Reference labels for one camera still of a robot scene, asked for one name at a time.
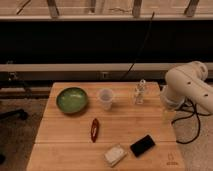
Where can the white rectangular box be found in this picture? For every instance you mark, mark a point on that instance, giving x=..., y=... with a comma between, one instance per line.
x=114, y=155

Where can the green ceramic bowl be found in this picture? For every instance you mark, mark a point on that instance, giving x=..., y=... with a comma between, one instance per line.
x=72, y=100

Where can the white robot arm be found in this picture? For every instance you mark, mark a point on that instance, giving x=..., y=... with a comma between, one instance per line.
x=187, y=81

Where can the translucent plastic cup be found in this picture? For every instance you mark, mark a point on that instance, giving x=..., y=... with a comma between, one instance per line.
x=106, y=97

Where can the black smartphone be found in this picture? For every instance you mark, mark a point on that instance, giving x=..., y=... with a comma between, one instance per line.
x=141, y=146

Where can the black office chair base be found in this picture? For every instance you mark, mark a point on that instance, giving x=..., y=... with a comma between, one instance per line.
x=20, y=112

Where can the clear glass bottle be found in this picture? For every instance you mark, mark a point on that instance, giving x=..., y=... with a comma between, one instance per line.
x=139, y=91

